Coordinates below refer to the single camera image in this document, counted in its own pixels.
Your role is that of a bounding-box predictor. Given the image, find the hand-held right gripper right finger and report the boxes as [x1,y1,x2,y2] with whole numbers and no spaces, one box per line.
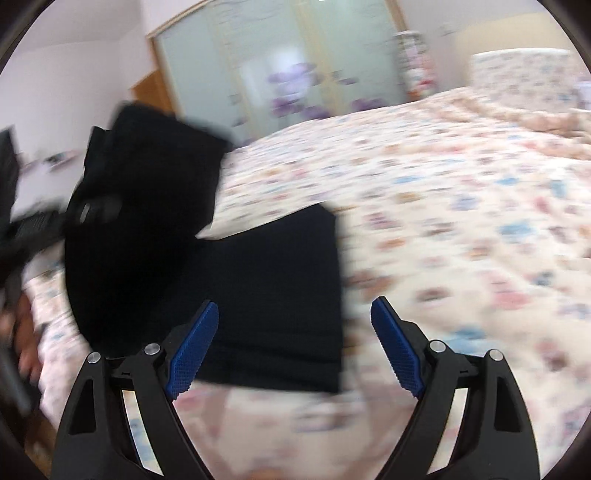
[370,296,541,480]

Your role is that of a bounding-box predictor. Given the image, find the frosted glass floral wardrobe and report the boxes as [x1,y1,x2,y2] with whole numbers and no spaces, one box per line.
[147,0,411,148]

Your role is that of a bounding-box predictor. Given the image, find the wooden door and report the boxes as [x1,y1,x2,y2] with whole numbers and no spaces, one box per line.
[129,71,178,116]

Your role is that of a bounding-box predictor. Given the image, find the bed with teddy-print blanket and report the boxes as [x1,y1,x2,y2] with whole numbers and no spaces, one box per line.
[21,85,591,480]

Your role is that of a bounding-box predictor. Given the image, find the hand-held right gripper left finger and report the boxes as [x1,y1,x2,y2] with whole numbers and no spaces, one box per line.
[51,300,220,480]

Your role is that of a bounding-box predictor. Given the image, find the clear tube of plush toys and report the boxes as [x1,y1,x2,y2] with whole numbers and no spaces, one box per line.
[392,30,437,104]

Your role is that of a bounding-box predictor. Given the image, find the wooden bed frame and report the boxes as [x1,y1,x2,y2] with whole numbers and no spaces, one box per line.
[21,401,58,476]

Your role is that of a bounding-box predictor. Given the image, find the black pants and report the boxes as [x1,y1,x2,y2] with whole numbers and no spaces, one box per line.
[64,102,345,394]

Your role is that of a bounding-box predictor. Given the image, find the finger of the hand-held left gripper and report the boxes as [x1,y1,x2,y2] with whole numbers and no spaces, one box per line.
[9,209,69,254]

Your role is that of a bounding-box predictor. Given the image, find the teddy bear printed pillow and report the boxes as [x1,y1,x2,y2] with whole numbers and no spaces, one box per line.
[468,48,589,114]

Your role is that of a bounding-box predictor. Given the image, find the white wall shelf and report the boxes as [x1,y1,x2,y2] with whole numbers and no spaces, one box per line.
[44,150,79,169]

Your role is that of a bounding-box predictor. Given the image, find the person's left hand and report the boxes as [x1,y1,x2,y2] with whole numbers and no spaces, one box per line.
[13,293,44,385]

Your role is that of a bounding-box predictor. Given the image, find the cream bed headboard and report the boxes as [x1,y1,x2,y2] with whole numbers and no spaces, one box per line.
[452,18,573,88]

